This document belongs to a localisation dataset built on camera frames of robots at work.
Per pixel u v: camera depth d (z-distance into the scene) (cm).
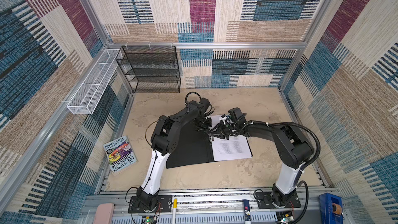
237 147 91
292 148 50
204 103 85
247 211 70
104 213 71
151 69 111
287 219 70
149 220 71
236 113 78
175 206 73
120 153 87
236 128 75
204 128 89
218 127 84
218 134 84
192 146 94
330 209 66
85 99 70
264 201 73
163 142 59
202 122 86
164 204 73
